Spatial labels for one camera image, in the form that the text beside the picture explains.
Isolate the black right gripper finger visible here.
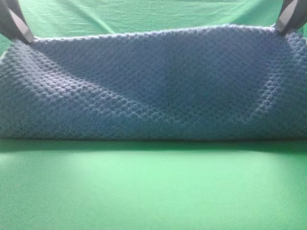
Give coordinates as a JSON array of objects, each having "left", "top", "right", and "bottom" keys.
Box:
[{"left": 275, "top": 0, "right": 307, "bottom": 33}]

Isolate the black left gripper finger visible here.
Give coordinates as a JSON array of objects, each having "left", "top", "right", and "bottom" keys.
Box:
[{"left": 0, "top": 0, "right": 34, "bottom": 44}]

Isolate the blue waffle-weave towel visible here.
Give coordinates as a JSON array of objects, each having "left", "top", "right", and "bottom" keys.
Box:
[{"left": 0, "top": 24, "right": 307, "bottom": 140}]

